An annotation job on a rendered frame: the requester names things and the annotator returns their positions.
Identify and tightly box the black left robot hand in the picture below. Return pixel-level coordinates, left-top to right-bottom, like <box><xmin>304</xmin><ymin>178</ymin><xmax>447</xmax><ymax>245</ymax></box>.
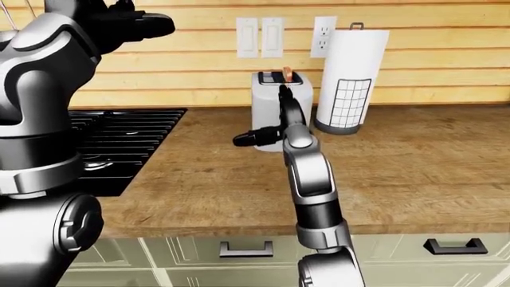
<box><xmin>81</xmin><ymin>0</ymin><xmax>177</xmax><ymax>57</ymax></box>

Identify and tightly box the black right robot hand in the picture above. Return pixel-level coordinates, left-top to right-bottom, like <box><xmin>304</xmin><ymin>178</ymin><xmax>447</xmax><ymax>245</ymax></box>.
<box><xmin>232</xmin><ymin>83</ymin><xmax>312</xmax><ymax>148</ymax></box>

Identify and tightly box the white two-slot toaster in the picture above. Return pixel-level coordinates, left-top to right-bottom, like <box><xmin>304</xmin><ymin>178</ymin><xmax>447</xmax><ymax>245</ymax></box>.
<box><xmin>250</xmin><ymin>70</ymin><xmax>314</xmax><ymax>153</ymax></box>

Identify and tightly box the white paper towel roll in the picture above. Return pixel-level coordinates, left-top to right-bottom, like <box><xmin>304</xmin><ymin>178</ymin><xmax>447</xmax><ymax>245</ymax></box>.
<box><xmin>316</xmin><ymin>29</ymin><xmax>391</xmax><ymax>128</ymax></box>

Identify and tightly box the pale green drawer front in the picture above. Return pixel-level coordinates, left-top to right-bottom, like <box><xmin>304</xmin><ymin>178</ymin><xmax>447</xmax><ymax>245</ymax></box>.
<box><xmin>137</xmin><ymin>234</ymin><xmax>306</xmax><ymax>268</ymax></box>
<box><xmin>350</xmin><ymin>232</ymin><xmax>510</xmax><ymax>265</ymax></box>

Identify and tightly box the grey wire paper towel holder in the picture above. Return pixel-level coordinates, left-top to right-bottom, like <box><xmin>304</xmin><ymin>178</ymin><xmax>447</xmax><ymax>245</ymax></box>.
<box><xmin>314</xmin><ymin>22</ymin><xmax>373</xmax><ymax>136</ymax></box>

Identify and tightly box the white wall light switch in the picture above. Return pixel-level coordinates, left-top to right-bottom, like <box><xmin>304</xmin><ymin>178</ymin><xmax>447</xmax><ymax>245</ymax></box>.
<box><xmin>235</xmin><ymin>17</ymin><xmax>259</xmax><ymax>59</ymax></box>
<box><xmin>261</xmin><ymin>17</ymin><xmax>285</xmax><ymax>59</ymax></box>

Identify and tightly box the white wall power outlet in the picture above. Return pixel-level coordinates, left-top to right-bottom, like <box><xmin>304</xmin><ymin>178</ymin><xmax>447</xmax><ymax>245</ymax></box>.
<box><xmin>310</xmin><ymin>16</ymin><xmax>339</xmax><ymax>59</ymax></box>

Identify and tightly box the dark grey drawer handle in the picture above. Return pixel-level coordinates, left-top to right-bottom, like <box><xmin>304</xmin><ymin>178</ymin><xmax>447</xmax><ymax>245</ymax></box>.
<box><xmin>218</xmin><ymin>240</ymin><xmax>274</xmax><ymax>258</ymax></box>
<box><xmin>422</xmin><ymin>237</ymin><xmax>489</xmax><ymax>256</ymax></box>

